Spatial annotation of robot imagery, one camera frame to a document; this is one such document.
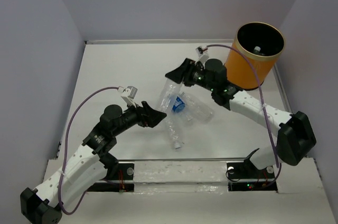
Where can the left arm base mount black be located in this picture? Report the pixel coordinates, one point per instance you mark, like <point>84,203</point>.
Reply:
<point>122,181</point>

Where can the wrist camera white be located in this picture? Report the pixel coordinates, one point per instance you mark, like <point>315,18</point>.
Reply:
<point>203,55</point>
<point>128,94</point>

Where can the blue label bottle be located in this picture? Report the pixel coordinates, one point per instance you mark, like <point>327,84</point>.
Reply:
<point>178,106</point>

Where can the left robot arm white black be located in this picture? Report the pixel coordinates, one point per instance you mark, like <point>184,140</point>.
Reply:
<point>90,163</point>

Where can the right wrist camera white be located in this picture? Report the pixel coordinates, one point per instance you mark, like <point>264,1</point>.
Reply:
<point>203,55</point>

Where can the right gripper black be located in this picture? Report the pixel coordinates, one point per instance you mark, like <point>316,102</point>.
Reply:
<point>182,73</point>

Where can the clear bottle white cap centre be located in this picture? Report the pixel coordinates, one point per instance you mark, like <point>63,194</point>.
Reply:
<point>173,133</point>

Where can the metal rail back edge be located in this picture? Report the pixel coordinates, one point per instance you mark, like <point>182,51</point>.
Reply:
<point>158,41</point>

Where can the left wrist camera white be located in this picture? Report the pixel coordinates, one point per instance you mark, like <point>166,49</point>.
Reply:
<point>128,94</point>

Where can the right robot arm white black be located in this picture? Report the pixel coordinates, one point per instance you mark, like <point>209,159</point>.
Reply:
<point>295,137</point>

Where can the orange cylindrical bin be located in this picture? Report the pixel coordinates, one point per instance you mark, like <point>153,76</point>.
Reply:
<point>248,70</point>

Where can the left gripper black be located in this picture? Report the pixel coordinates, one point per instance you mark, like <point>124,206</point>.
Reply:
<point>147,116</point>

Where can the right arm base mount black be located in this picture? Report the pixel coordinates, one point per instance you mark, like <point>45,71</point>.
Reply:
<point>244,176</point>

